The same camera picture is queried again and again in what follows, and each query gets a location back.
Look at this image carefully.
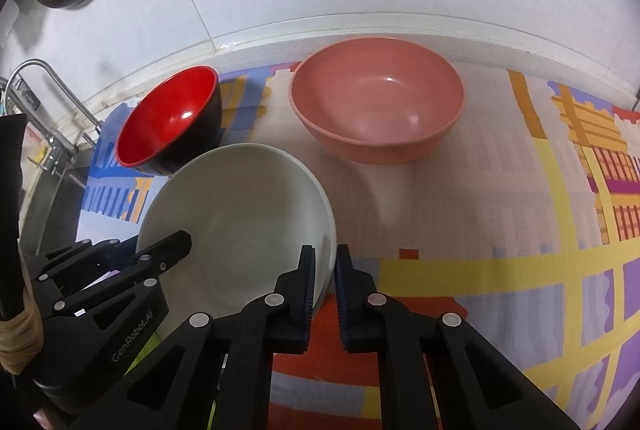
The green plate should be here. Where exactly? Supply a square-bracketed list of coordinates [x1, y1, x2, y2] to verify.
[122, 332, 162, 372]

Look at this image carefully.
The white bowl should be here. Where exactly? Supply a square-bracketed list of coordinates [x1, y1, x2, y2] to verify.
[137, 143, 336, 337]

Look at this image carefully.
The red and black bowl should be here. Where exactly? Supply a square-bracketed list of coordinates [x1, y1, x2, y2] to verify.
[115, 65, 222, 176]

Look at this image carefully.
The pink bowl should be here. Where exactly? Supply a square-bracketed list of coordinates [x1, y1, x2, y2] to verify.
[288, 37, 466, 165]

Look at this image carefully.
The steel kitchen sink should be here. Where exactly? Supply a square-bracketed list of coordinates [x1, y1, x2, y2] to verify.
[20, 164, 89, 256]

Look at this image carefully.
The operator gloved left hand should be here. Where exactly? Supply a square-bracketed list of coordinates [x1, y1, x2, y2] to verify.
[0, 286, 43, 376]

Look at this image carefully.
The colourful patterned table mat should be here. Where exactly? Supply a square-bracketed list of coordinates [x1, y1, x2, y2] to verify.
[74, 60, 640, 430]

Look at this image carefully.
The chrome sink faucet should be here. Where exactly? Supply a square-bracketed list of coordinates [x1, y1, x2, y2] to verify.
[1, 58, 102, 175]

